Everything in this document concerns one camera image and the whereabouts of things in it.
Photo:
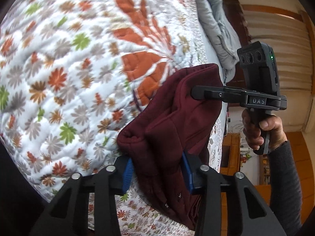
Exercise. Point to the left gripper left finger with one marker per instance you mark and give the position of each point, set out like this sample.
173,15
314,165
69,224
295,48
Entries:
111,181

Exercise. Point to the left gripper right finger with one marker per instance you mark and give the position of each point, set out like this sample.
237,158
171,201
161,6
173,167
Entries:
202,180

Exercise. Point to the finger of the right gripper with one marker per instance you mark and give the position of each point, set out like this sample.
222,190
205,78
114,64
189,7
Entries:
224,93

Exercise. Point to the maroon pants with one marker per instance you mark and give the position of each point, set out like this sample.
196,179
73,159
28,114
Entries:
172,123

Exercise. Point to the right forearm dark sleeve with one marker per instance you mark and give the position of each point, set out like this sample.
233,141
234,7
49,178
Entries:
286,193

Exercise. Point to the grey blue duvet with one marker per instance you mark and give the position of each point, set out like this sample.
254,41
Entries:
220,34

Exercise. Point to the beige curtain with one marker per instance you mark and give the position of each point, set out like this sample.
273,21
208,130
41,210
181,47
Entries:
292,37

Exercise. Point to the floral white quilt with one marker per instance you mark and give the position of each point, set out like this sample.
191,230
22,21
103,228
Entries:
74,73

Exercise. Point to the black camera box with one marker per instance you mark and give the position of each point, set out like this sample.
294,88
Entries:
257,60

